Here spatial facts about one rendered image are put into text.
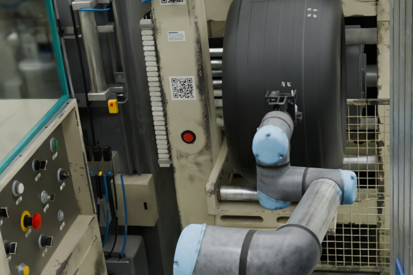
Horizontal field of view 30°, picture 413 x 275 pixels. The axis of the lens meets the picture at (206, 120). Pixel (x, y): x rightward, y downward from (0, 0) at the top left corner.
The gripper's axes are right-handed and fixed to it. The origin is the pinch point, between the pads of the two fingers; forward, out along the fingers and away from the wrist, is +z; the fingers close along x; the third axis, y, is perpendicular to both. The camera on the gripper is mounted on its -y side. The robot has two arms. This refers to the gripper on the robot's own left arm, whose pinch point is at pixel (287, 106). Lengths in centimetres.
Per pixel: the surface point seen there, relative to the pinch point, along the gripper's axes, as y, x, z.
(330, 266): -88, -4, 71
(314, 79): 6.2, -7.1, 2.9
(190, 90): -1.9, 31.1, 21.9
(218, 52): -1, 31, 63
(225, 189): -31.9, 22.2, 17.8
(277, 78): 6.7, 2.5, 2.6
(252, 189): -31.9, 13.8, 17.9
